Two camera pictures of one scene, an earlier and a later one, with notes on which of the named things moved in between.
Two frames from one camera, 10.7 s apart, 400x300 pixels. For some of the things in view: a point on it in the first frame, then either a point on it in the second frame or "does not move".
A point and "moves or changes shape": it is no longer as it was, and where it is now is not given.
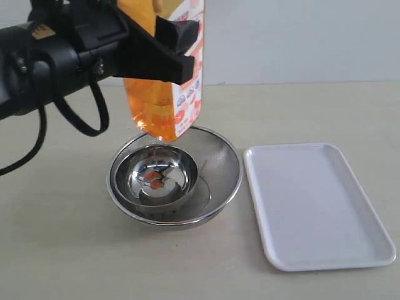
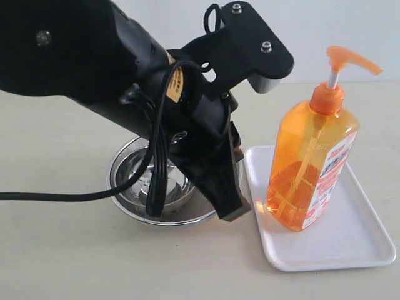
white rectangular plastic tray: [312, 210] does not move
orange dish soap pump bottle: [165, 109] moves or changes shape
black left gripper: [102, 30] -> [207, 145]
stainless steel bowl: [183, 180] does not move
